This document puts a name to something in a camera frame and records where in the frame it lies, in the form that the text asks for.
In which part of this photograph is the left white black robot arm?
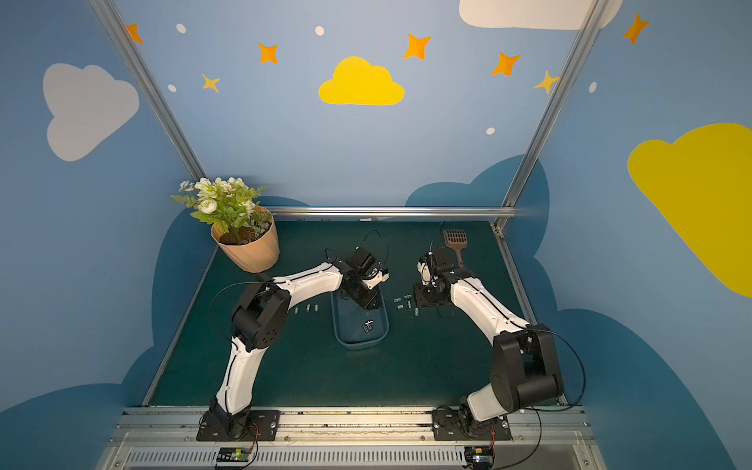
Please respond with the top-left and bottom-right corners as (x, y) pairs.
(197, 247), (389, 441)

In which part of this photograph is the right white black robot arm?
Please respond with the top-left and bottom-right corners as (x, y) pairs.
(414, 249), (564, 438)

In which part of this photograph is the translucent blue storage box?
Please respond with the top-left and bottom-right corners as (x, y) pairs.
(331, 291), (390, 351)

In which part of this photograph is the brown slotted scoop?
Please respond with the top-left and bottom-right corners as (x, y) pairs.
(444, 229), (468, 268)

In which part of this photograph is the terracotta flower pot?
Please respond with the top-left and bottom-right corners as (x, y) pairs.
(211, 207), (280, 273)

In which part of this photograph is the artificial white flower plant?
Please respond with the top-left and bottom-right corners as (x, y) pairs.
(170, 177), (272, 245)

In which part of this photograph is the right small circuit board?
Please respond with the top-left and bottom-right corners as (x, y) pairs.
(463, 446), (495, 470)

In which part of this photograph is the small circuit board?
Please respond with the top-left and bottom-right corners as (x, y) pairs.
(215, 446), (253, 466)
(463, 446), (495, 470)

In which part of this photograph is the left small circuit board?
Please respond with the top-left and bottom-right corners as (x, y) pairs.
(215, 446), (253, 466)

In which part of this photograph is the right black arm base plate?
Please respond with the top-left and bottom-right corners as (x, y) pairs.
(431, 407), (512, 442)

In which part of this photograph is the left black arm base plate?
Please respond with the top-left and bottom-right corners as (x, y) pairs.
(196, 409), (281, 442)

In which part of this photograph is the aluminium front rail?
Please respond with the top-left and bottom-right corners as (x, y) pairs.
(97, 407), (606, 469)

